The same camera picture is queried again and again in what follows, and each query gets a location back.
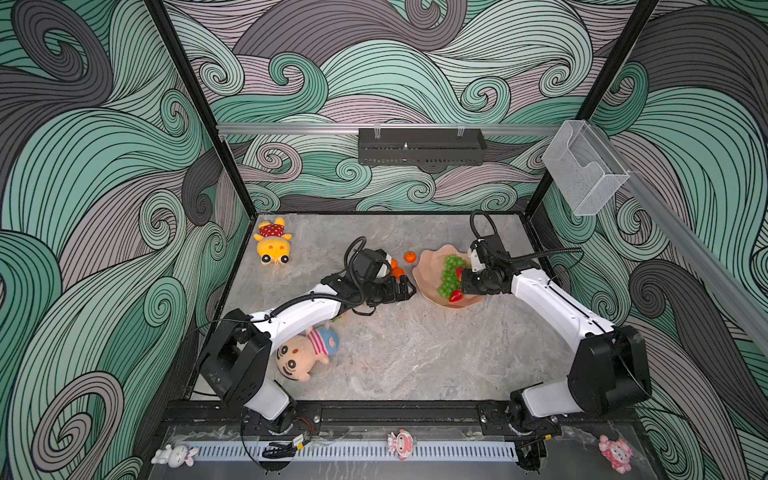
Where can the yellow cow plush toy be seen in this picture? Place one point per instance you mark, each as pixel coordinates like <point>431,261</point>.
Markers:
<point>273,242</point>

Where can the clear acrylic wall box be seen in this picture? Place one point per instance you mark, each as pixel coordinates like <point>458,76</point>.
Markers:
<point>585,166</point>

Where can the pink white chopper figurine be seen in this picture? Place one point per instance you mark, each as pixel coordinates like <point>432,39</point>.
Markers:
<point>401,444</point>

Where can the black wall tray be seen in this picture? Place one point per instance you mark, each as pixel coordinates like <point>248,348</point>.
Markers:
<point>430,150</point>

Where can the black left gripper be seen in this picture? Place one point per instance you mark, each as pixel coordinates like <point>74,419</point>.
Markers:
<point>401,294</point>

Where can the green grape bunch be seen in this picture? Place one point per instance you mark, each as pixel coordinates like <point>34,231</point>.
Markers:
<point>449,281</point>

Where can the aluminium wall rail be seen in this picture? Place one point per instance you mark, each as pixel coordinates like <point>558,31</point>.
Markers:
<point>306,128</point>

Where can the pink melody figurine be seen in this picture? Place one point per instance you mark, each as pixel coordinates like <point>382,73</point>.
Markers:
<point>618,453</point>

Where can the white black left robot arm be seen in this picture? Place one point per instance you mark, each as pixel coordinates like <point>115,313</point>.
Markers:
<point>295,334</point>

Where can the white slotted cable duct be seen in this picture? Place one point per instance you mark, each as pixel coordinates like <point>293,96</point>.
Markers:
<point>363,451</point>

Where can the boy doll plush toy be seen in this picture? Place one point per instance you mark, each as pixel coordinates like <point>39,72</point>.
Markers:
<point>297,357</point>

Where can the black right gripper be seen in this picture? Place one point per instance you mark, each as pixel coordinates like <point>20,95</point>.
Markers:
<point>466,284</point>

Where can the white bunny figurine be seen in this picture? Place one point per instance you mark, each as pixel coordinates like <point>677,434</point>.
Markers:
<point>175,456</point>

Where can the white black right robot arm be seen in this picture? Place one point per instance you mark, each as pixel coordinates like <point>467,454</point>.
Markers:
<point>609,367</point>

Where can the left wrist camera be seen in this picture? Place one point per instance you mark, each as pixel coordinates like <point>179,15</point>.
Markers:
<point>370,264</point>

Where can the pink scalloped fruit bowl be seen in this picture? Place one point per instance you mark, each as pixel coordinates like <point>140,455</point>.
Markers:
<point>427,274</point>

